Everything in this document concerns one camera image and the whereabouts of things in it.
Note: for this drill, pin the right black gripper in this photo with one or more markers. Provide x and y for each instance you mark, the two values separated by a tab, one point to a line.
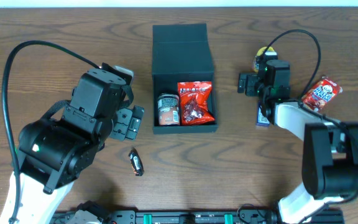
247	84

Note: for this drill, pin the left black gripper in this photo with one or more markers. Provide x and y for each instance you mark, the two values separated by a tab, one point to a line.
128	123

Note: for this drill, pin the yellow candy bottle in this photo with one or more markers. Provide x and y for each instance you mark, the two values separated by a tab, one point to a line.
258	58

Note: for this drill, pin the red Pringles can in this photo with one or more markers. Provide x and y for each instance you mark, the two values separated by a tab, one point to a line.
168	110

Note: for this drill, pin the red candy bag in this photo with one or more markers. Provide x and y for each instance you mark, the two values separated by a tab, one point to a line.
194	102

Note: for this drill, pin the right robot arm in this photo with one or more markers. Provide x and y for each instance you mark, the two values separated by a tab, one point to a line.
330	147

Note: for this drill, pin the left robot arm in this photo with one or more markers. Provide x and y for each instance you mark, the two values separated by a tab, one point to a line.
53	150

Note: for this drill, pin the small blue box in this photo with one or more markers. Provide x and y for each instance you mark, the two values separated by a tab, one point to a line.
261	120

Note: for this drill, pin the black candy bar wrapper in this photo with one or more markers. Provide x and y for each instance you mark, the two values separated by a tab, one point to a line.
136	162

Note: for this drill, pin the red Hello Panda box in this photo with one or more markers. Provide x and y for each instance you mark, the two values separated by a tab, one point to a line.
321	93

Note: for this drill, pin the dark green open box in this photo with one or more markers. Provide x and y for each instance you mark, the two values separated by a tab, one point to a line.
180	53

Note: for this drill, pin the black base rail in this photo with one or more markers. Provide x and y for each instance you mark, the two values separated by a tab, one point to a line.
243	216

